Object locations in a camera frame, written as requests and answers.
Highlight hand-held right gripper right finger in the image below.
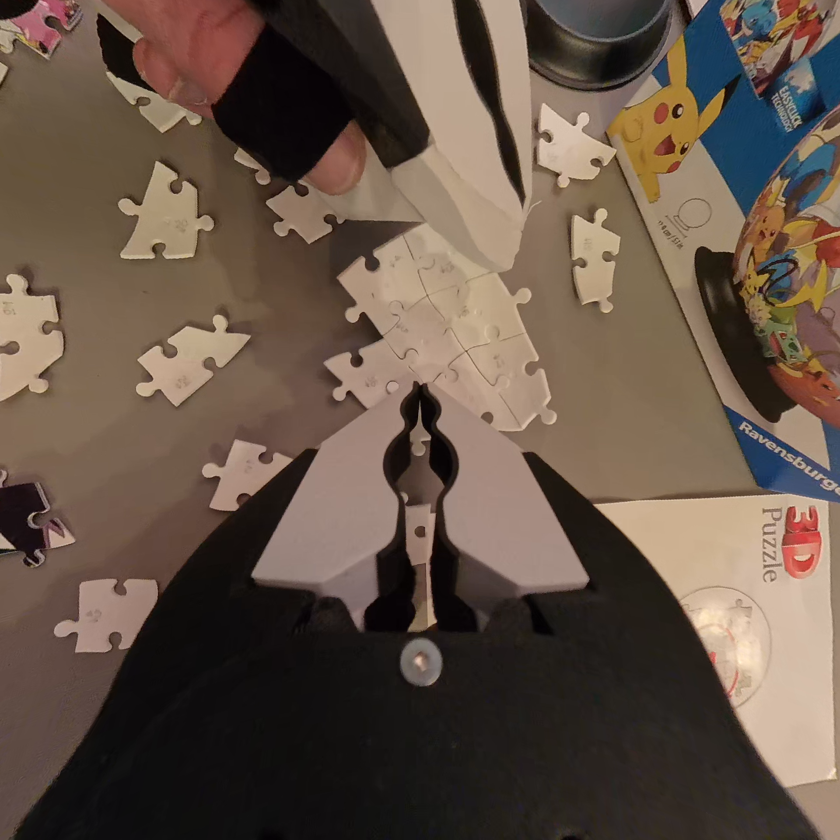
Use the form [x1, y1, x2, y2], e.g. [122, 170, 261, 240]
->
[421, 382, 592, 633]

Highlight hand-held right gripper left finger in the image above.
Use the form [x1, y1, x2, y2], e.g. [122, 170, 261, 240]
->
[251, 382, 424, 632]

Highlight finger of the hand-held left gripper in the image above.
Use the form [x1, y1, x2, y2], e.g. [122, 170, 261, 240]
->
[369, 0, 524, 273]
[471, 0, 534, 219]

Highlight single white puzzle piece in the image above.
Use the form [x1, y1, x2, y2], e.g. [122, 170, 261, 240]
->
[323, 338, 421, 409]

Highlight four-piece white puzzle section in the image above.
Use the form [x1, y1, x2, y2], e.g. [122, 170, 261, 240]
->
[338, 223, 532, 355]

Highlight white puzzle pieces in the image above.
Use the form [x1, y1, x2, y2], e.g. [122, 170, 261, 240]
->
[0, 62, 622, 654]

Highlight black round ball stand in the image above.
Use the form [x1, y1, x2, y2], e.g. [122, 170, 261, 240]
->
[525, 0, 677, 91]

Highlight colourful cartoon puzzle box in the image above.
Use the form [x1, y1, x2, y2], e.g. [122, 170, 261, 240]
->
[604, 0, 840, 505]

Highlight pink printed puzzle piece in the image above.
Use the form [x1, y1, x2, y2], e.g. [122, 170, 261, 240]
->
[0, 0, 83, 60]

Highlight black printed puzzle piece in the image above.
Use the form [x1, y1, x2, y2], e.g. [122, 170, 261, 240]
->
[0, 469, 76, 568]

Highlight person's left hand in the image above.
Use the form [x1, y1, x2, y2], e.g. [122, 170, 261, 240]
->
[98, 0, 368, 196]

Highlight white instruction sheet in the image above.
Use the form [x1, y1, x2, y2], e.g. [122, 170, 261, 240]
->
[594, 495, 840, 788]

